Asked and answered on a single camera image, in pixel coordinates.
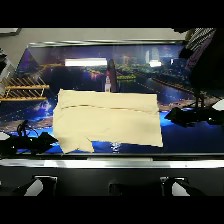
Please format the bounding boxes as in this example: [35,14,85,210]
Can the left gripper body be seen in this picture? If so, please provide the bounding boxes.
[30,131,60,155]

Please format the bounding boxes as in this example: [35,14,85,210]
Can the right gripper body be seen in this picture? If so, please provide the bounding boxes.
[164,106,201,128]

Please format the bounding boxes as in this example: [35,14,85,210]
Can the black garment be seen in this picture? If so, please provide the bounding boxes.
[178,28,224,100]

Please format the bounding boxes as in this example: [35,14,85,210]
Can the beige trousers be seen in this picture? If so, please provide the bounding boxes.
[52,88,164,155]

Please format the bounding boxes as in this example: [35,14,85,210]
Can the striped garment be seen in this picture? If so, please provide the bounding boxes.
[185,28,218,52]

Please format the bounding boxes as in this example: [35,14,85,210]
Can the black cable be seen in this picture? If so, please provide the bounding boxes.
[16,119,40,138]

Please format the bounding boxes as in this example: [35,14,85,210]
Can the silver frame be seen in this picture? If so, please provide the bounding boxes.
[0,155,224,197]

